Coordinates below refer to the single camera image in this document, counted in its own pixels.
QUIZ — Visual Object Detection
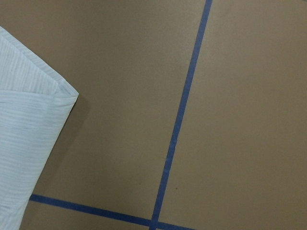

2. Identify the light blue button shirt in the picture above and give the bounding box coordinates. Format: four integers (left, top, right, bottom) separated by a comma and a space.
0, 29, 79, 230

